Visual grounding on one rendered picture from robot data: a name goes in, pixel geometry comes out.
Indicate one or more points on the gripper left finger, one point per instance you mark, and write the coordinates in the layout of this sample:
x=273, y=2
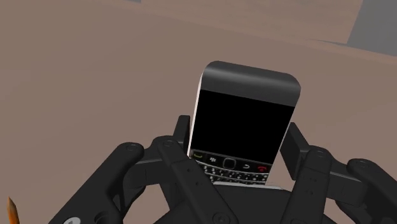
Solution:
x=173, y=167

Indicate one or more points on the black keypad mobile phone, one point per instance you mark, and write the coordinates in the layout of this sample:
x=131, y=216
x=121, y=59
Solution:
x=242, y=124

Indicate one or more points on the orange pointed pencil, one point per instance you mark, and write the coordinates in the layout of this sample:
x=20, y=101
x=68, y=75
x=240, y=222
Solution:
x=13, y=212

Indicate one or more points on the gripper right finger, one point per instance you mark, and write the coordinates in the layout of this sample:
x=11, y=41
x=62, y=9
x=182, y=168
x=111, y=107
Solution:
x=322, y=173

